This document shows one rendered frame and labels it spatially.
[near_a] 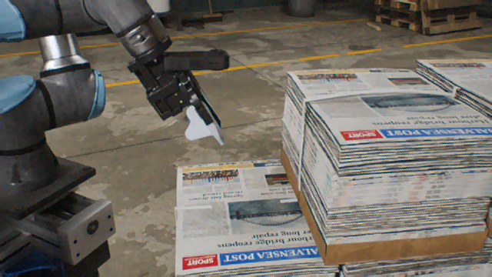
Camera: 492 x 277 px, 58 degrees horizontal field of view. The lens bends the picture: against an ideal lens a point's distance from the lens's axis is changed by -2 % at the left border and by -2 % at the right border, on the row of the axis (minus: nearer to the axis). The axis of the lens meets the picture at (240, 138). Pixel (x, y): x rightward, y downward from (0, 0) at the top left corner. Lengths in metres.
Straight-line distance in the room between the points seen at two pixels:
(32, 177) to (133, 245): 1.19
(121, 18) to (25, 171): 0.47
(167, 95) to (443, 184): 0.48
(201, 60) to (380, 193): 0.36
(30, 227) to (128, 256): 1.08
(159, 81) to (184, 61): 0.06
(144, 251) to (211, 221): 1.30
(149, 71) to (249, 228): 0.34
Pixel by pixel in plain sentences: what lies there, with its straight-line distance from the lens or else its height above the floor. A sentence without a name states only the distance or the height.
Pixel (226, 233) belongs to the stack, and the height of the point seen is 0.83.
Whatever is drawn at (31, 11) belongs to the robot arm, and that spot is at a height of 1.23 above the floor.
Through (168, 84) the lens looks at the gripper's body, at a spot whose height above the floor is 1.10.
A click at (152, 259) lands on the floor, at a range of 2.11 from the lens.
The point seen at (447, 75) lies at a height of 1.07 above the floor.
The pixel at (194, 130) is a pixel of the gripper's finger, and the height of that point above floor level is 1.02.
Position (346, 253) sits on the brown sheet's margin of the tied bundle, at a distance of 0.77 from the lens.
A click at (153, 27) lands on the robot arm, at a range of 0.76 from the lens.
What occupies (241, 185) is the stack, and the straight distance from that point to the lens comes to 0.99.
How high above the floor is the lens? 1.34
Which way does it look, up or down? 25 degrees down
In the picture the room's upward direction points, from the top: straight up
